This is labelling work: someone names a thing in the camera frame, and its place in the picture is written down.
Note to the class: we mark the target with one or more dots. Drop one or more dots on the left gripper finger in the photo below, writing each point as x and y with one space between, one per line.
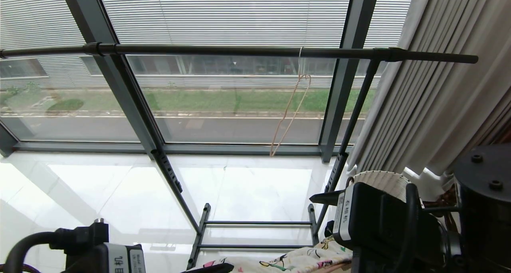
217 268

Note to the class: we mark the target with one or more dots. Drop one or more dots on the cream printed garment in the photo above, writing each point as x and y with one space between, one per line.
303 261

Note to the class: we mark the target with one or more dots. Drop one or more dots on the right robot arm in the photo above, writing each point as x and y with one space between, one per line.
487 209

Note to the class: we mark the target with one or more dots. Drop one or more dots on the pink clothes hanger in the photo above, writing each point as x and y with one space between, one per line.
288 119

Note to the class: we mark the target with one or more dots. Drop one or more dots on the white laundry basket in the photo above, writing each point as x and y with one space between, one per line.
383 181

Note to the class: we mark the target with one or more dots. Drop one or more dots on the black clothes rack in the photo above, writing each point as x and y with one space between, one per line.
199 49

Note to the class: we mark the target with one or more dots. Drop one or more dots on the window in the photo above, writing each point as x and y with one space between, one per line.
219 17

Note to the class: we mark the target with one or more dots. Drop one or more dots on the beige curtain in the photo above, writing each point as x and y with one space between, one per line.
439 65

